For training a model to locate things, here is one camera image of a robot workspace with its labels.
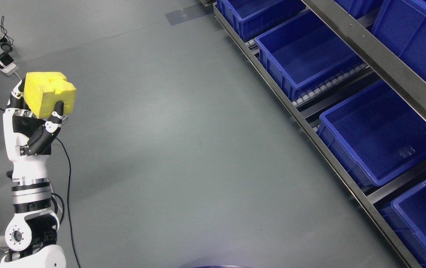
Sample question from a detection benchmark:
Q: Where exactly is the steel shelf rack right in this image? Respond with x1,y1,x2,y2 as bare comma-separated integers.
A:
208,0,426,268

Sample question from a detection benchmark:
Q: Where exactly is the blue bin top far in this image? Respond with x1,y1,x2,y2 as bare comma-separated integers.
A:
216,0,306,41

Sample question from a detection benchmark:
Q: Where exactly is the blue bin upper far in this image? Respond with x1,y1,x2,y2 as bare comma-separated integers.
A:
334,0,384,19

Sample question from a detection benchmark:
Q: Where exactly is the white power strip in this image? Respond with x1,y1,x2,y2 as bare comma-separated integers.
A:
0,52,19,76

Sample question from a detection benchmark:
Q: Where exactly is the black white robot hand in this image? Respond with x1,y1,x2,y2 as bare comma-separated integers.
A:
3,79,64,187

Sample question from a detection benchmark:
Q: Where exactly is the black floor cable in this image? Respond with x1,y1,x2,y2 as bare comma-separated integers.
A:
0,71,82,268

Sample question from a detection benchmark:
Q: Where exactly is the blue bin upper right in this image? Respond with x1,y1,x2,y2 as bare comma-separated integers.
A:
372,0,426,82

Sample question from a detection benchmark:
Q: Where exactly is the yellow foam block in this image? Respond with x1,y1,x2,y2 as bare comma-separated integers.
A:
23,72,77,118

